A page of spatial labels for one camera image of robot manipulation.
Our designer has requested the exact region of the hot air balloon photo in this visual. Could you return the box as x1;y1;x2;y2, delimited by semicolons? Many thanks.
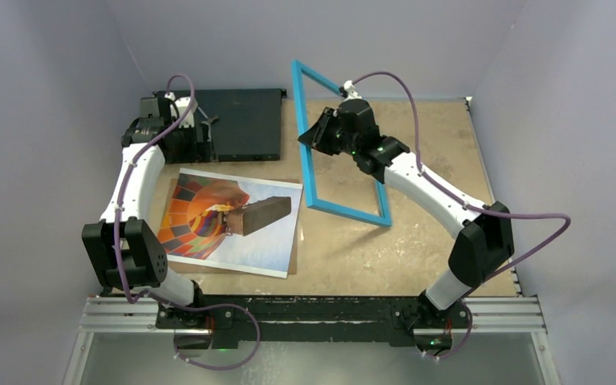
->
156;168;304;279

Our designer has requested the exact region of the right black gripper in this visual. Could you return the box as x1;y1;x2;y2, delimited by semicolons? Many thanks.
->
300;108;359;157

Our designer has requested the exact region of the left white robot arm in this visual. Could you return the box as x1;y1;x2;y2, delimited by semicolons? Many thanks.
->
81;91;207;328

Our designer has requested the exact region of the blue wooden picture frame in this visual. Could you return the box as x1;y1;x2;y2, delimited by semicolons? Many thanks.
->
291;59;392;227

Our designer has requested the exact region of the aluminium rail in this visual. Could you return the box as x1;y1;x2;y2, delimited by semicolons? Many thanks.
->
79;297;546;333

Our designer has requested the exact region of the dark flat box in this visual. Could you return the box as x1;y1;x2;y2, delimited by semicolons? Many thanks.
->
152;87;288;163

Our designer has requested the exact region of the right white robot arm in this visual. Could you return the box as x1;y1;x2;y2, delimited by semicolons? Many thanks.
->
298;99;514;326

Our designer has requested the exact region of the small black hammer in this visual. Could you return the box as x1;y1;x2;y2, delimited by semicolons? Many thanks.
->
197;106;219;142

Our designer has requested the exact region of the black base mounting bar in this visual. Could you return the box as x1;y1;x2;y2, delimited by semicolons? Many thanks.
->
156;294;471;351

